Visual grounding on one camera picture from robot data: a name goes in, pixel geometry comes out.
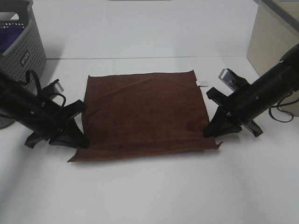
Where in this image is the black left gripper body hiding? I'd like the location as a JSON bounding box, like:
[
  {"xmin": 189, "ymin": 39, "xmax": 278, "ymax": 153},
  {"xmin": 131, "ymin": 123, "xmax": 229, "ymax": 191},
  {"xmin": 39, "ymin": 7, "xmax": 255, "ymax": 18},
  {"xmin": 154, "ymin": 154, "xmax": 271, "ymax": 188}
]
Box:
[{"xmin": 24, "ymin": 100, "xmax": 86, "ymax": 148}]

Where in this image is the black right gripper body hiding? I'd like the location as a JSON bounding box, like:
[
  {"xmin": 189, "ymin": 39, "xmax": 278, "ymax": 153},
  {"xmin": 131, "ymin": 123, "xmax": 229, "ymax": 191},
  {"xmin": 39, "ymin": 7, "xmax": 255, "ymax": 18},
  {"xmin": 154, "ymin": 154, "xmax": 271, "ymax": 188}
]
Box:
[{"xmin": 206, "ymin": 84, "xmax": 263, "ymax": 137}]

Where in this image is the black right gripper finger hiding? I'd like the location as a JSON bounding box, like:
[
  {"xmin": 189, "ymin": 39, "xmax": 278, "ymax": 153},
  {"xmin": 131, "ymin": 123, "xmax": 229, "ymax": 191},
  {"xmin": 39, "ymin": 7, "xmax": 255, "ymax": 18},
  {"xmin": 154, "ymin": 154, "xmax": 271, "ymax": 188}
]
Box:
[
  {"xmin": 216, "ymin": 125, "xmax": 242, "ymax": 136},
  {"xmin": 203, "ymin": 106, "xmax": 230, "ymax": 138}
]

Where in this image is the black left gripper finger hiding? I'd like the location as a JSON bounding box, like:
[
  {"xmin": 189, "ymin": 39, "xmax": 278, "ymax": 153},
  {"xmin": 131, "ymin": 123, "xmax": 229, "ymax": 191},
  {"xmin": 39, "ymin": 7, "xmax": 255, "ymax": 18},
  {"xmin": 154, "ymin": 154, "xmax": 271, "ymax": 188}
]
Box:
[
  {"xmin": 66, "ymin": 119, "xmax": 90, "ymax": 148},
  {"xmin": 49, "ymin": 135, "xmax": 77, "ymax": 148}
]

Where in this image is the brown towel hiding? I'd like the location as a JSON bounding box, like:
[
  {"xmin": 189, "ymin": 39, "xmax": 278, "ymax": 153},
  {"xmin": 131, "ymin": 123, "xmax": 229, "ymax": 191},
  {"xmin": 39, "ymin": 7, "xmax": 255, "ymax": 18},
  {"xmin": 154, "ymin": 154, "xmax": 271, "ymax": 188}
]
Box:
[{"xmin": 71, "ymin": 70, "xmax": 219, "ymax": 162}]

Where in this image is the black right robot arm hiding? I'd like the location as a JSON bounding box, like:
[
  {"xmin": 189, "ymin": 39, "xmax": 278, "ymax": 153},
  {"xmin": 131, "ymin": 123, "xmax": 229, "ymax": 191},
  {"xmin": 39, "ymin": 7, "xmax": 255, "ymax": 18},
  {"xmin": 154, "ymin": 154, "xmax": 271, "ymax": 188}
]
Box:
[{"xmin": 203, "ymin": 45, "xmax": 299, "ymax": 138}]

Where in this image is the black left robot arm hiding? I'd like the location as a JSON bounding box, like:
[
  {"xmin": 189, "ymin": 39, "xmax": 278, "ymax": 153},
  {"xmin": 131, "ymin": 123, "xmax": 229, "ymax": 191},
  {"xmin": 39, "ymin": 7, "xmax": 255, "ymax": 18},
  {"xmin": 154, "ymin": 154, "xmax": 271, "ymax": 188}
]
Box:
[{"xmin": 0, "ymin": 70, "xmax": 90, "ymax": 148}]

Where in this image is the grey perforated plastic basket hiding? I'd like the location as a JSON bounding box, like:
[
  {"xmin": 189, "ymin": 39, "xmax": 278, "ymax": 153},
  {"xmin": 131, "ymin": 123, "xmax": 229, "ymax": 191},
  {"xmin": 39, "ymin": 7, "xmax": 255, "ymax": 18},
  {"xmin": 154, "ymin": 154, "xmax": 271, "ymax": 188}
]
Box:
[{"xmin": 0, "ymin": 0, "xmax": 47, "ymax": 129}]

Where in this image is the beige storage box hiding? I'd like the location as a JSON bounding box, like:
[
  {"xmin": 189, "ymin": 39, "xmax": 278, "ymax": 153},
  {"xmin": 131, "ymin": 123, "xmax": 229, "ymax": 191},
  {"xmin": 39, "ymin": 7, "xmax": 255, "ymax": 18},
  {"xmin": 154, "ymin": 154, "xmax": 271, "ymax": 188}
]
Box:
[{"xmin": 246, "ymin": 0, "xmax": 299, "ymax": 117}]

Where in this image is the purple towel in basket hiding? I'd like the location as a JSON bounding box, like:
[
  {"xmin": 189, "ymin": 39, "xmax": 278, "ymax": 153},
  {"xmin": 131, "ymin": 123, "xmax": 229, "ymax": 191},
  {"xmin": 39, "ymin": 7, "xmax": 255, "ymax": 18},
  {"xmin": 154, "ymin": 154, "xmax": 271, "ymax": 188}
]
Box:
[{"xmin": 0, "ymin": 25, "xmax": 24, "ymax": 54}]

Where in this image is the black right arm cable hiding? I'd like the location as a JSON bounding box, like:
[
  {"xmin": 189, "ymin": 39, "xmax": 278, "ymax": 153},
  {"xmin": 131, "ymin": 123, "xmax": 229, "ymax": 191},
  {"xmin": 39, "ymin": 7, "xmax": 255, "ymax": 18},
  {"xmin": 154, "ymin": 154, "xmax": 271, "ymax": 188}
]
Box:
[{"xmin": 268, "ymin": 92, "xmax": 299, "ymax": 123}]

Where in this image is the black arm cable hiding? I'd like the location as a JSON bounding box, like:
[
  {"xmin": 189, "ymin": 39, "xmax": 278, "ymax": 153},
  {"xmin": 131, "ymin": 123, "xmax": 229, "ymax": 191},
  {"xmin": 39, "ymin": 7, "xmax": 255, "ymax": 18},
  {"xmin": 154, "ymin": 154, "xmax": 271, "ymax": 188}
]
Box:
[
  {"xmin": 23, "ymin": 69, "xmax": 67, "ymax": 112},
  {"xmin": 268, "ymin": 92, "xmax": 299, "ymax": 123}
]

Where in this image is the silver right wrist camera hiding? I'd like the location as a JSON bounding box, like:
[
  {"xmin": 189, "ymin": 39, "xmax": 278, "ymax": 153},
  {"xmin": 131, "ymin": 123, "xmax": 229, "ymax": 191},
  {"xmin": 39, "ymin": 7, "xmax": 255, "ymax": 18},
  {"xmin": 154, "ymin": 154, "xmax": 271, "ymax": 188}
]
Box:
[{"xmin": 218, "ymin": 69, "xmax": 248, "ymax": 91}]

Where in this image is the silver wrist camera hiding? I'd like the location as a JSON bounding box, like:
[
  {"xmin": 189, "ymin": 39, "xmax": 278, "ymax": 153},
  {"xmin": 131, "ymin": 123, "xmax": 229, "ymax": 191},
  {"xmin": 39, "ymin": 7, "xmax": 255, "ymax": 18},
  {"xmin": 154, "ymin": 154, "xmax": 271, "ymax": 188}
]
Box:
[
  {"xmin": 218, "ymin": 69, "xmax": 248, "ymax": 91},
  {"xmin": 42, "ymin": 79, "xmax": 64, "ymax": 96}
]

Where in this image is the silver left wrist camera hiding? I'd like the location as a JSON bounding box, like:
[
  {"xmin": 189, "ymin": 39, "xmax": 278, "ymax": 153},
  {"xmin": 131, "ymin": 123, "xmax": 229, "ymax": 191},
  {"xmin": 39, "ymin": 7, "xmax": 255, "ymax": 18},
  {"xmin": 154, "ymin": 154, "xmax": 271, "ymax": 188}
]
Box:
[{"xmin": 42, "ymin": 79, "xmax": 64, "ymax": 96}]

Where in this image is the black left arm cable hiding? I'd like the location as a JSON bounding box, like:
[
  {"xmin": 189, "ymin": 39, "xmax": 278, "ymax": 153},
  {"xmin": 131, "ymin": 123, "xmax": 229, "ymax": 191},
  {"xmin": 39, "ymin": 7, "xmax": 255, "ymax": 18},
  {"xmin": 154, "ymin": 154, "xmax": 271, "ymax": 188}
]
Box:
[{"xmin": 23, "ymin": 69, "xmax": 67, "ymax": 112}]

